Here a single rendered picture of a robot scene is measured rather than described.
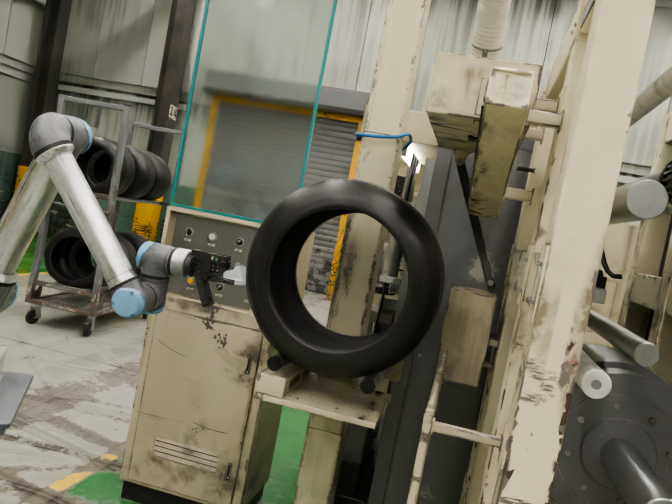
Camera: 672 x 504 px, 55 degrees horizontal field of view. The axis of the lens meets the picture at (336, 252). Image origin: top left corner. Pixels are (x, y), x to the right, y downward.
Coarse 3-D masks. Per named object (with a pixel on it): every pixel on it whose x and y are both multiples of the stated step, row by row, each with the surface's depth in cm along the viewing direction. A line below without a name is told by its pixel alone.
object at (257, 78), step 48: (240, 0) 266; (288, 0) 262; (336, 0) 257; (240, 48) 266; (288, 48) 262; (192, 96) 271; (240, 96) 267; (288, 96) 262; (192, 144) 271; (240, 144) 267; (288, 144) 263; (192, 192) 272; (240, 192) 267; (288, 192) 263
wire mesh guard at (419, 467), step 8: (440, 360) 190; (440, 368) 178; (440, 376) 168; (440, 384) 159; (432, 392) 149; (432, 400) 142; (432, 408) 135; (424, 416) 130; (432, 416) 130; (424, 424) 130; (424, 432) 130; (424, 440) 130; (424, 448) 130; (416, 456) 131; (424, 456) 131; (416, 464) 131; (424, 464) 218; (416, 472) 131; (416, 480) 131; (416, 488) 131; (408, 496) 131; (416, 496) 131
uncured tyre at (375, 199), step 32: (320, 192) 183; (352, 192) 181; (384, 192) 183; (288, 224) 184; (320, 224) 213; (384, 224) 179; (416, 224) 180; (256, 256) 187; (288, 256) 213; (416, 256) 178; (256, 288) 187; (288, 288) 213; (416, 288) 178; (256, 320) 191; (288, 320) 211; (416, 320) 178; (288, 352) 186; (320, 352) 183; (352, 352) 181; (384, 352) 180
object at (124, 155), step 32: (64, 96) 529; (128, 128) 527; (160, 128) 649; (96, 160) 581; (128, 160) 545; (160, 160) 626; (96, 192) 539; (128, 192) 579; (160, 192) 625; (64, 256) 574; (128, 256) 582; (32, 288) 538; (64, 288) 534; (96, 288) 529; (32, 320) 543
